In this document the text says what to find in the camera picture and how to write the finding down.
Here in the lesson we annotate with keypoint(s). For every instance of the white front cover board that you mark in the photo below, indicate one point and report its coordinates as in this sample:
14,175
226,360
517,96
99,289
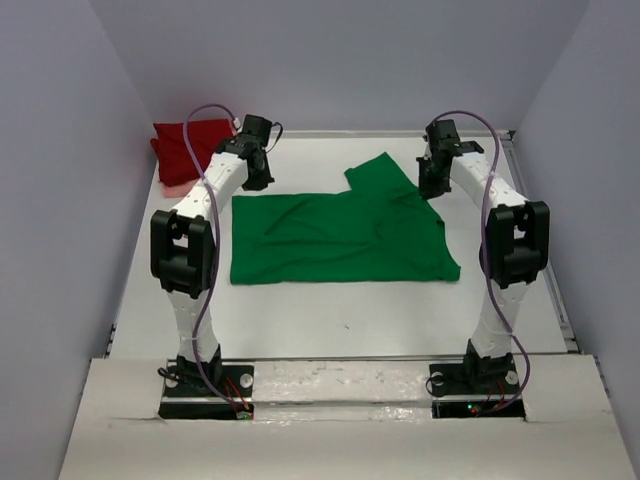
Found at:
346,420

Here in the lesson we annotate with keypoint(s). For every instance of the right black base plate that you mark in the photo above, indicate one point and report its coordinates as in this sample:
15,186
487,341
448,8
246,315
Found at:
456,397

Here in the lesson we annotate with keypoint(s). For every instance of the folded dark red t-shirt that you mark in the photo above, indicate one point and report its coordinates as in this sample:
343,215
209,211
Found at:
175,164

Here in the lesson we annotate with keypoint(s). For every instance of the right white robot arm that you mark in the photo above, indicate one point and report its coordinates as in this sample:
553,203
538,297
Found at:
514,249

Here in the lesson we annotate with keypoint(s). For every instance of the folded pink t-shirt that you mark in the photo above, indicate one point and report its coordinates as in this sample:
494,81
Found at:
176,191

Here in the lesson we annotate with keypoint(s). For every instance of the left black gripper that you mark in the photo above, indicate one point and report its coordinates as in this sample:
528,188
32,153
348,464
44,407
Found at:
261,182

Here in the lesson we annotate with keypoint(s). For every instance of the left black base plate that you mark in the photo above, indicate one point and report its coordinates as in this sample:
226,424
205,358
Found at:
191,399

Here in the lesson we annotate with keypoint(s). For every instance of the green t-shirt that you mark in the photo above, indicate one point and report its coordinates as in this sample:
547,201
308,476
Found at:
379,230

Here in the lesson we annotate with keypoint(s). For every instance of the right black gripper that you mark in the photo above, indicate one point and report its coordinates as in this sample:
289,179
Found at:
426,190

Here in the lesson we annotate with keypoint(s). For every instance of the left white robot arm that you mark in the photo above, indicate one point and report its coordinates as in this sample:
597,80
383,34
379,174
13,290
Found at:
185,243

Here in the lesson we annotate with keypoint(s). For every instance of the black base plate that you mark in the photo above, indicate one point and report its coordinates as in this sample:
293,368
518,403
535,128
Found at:
456,397
191,399

